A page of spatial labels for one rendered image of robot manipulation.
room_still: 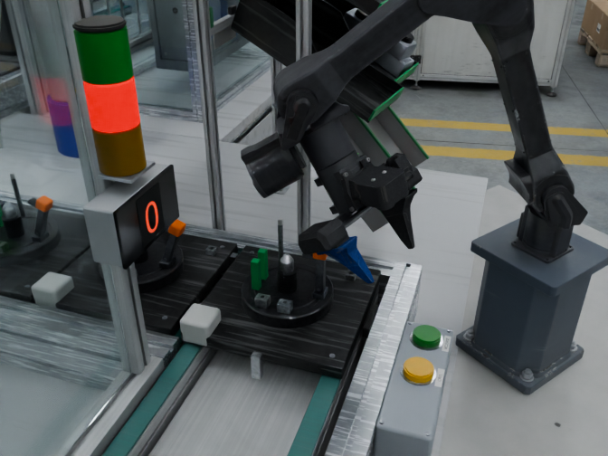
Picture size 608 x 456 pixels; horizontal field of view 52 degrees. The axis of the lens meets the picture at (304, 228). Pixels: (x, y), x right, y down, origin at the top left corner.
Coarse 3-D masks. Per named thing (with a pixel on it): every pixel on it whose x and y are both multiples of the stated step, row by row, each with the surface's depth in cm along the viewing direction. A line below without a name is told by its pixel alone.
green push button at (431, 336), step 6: (414, 330) 89; (420, 330) 89; (426, 330) 89; (432, 330) 89; (438, 330) 89; (414, 336) 88; (420, 336) 88; (426, 336) 88; (432, 336) 88; (438, 336) 88; (414, 342) 88; (420, 342) 87; (426, 342) 87; (432, 342) 87; (438, 342) 87
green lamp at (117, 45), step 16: (80, 32) 59; (112, 32) 59; (80, 48) 59; (96, 48) 59; (112, 48) 59; (128, 48) 61; (80, 64) 61; (96, 64) 60; (112, 64) 60; (128, 64) 62; (96, 80) 60; (112, 80) 61
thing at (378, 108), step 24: (240, 0) 99; (264, 0) 98; (288, 0) 109; (312, 0) 107; (240, 24) 102; (264, 24) 99; (288, 24) 97; (312, 24) 109; (336, 24) 107; (264, 48) 101; (288, 48) 99; (312, 48) 97; (360, 72) 109; (360, 96) 103; (384, 96) 106
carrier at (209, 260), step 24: (192, 240) 110; (216, 240) 110; (144, 264) 100; (168, 264) 98; (192, 264) 103; (216, 264) 103; (144, 288) 96; (168, 288) 98; (192, 288) 98; (144, 312) 92; (168, 312) 92
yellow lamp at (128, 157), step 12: (96, 132) 64; (120, 132) 64; (132, 132) 64; (96, 144) 65; (108, 144) 64; (120, 144) 64; (132, 144) 65; (108, 156) 65; (120, 156) 65; (132, 156) 65; (144, 156) 67; (108, 168) 65; (120, 168) 65; (132, 168) 66
